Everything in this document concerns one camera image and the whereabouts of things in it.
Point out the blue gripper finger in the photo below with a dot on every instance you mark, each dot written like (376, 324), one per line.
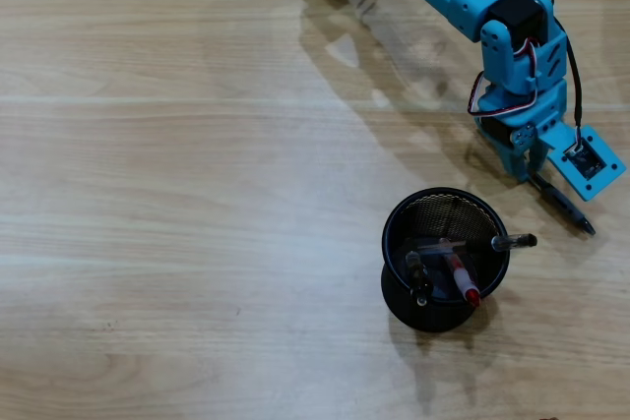
(540, 154)
(514, 162)

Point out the clear retractable pen grey grip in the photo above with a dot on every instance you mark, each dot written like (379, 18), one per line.
(566, 206)

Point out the clear stick pen black cap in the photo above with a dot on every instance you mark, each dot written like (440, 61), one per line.
(514, 242)

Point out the red retractable pen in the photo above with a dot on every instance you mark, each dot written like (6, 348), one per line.
(465, 282)

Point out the black retractable pen black grip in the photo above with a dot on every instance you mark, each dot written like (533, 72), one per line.
(418, 275)

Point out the black mesh pen holder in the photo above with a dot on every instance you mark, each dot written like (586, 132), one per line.
(423, 319)

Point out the blue-mounted wrist camera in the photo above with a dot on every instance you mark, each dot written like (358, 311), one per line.
(590, 164)

